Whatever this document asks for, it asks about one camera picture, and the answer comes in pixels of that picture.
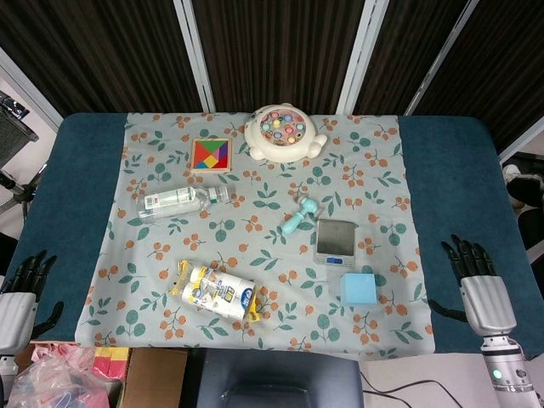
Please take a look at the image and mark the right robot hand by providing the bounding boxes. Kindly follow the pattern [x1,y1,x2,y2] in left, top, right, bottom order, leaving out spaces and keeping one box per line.
[428,234,519,337]

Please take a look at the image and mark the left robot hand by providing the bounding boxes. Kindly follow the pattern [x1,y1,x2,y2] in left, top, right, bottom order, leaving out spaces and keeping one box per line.
[0,249,65,354]

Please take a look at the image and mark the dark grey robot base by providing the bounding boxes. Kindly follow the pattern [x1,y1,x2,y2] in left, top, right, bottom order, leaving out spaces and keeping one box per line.
[185,348,366,408]

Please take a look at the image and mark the light blue box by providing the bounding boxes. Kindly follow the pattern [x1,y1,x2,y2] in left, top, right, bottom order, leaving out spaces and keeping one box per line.
[340,272,377,307]

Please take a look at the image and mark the small digital scale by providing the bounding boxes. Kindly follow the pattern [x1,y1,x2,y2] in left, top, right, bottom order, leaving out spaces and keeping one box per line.
[313,218,356,268]

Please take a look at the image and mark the clear plastic bag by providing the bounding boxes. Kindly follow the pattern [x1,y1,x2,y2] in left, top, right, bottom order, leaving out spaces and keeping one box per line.
[7,343,112,408]

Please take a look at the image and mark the red yellow foam blocks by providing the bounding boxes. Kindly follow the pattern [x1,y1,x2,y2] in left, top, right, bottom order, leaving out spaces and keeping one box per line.
[92,346,130,380]

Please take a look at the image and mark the dark blue table cover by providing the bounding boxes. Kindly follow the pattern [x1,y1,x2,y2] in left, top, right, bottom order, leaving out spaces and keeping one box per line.
[7,112,533,360]

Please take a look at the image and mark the black tripod stand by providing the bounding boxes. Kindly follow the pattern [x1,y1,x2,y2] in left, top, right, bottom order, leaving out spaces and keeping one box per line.
[0,163,46,213]

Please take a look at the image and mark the black white shoe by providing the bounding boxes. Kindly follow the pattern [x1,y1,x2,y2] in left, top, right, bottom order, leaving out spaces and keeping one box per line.
[502,163,544,209]

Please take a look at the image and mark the brown cardboard box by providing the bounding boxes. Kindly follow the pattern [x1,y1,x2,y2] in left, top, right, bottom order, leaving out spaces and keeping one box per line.
[121,347,190,408]

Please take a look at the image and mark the grey metal equipment case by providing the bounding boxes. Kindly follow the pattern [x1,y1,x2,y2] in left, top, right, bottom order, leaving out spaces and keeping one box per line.
[0,89,40,169]

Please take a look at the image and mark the clear plastic water bottle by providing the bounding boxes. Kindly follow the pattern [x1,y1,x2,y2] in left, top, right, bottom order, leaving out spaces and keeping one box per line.
[135,184,232,224]

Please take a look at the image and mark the packaged tape rolls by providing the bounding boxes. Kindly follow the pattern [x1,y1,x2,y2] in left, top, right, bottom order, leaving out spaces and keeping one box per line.
[169,259,267,322]

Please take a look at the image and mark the teal toy hammer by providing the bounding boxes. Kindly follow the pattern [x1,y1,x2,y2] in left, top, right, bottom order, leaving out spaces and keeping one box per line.
[281,197,320,235]

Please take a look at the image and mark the dark slatted partition panel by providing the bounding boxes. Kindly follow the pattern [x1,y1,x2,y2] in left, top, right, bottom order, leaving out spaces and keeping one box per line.
[193,0,367,115]
[0,0,203,120]
[353,0,468,116]
[414,0,544,152]

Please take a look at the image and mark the floral patterned tablecloth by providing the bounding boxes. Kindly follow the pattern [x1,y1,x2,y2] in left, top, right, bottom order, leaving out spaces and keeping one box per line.
[74,111,437,354]

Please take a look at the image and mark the wooden tangram puzzle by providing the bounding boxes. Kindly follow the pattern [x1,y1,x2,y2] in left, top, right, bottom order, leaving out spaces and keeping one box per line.
[190,138,234,174]

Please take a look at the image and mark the white fishing game toy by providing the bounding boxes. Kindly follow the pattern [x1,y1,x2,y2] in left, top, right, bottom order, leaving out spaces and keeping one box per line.
[243,103,328,162]

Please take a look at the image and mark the black cable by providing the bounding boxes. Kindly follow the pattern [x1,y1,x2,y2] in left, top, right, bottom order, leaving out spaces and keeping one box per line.
[360,368,496,398]

